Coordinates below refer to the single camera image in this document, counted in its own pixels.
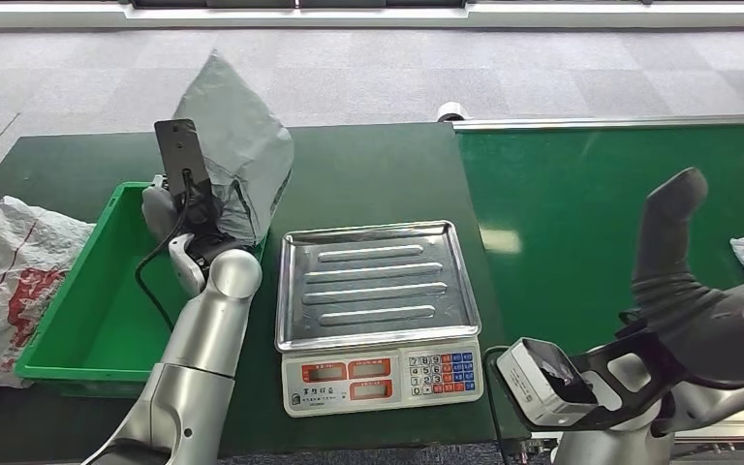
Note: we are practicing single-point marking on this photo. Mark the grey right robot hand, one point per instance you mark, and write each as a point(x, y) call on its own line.
point(718, 334)

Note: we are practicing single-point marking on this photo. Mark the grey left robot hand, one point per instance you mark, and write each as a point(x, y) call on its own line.
point(159, 212)

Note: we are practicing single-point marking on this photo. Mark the grey plastic mailer package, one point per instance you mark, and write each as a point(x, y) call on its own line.
point(237, 141)

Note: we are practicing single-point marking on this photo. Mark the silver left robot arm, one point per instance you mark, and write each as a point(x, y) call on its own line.
point(211, 321)

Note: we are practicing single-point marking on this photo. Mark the white red-printed plastic package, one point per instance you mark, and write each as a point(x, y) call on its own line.
point(6, 282)

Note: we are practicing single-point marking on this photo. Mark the green conveyor belt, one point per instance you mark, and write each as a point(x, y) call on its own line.
point(571, 192)

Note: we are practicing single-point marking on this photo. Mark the green plastic bin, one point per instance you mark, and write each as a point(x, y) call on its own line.
point(102, 321)

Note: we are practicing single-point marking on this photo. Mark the electronic scale with steel tray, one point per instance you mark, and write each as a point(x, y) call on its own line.
point(372, 289)

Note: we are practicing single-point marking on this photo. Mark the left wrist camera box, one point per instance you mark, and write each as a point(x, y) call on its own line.
point(182, 154)

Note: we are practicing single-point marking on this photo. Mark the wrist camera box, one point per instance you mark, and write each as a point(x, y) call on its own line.
point(182, 154)
point(532, 385)

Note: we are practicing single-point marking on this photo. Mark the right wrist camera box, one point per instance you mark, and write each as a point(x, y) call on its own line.
point(532, 385)

